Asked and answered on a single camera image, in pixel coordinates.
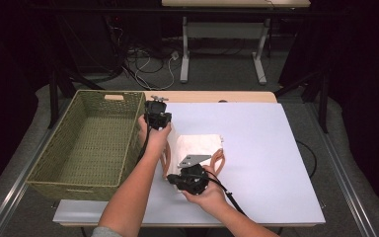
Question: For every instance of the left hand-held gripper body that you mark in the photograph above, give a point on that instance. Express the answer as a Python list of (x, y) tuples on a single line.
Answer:
[(158, 115)]

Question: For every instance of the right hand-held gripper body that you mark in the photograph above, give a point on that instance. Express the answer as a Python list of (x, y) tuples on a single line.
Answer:
[(192, 179)]

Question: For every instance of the cream baby bodysuit brown trim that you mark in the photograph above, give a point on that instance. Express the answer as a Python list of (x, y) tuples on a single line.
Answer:
[(197, 144)]

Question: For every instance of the green woven basket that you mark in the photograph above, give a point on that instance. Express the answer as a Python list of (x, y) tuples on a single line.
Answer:
[(95, 148)]

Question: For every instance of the person's left hand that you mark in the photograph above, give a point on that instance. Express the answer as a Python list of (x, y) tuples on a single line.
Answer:
[(154, 141)]

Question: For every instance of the person's right hand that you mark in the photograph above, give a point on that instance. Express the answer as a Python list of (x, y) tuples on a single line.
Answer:
[(212, 197)]

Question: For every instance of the white table mat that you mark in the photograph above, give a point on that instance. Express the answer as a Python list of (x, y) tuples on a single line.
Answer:
[(260, 148)]

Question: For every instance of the wooden desk with white legs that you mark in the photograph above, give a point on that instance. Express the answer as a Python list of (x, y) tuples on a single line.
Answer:
[(227, 30)]

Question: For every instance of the black horizontal bar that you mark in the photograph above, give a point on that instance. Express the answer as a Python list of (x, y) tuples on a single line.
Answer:
[(112, 12)]

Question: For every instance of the aluminium floor rail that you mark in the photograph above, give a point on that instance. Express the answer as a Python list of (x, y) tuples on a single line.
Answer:
[(13, 191), (345, 177)]

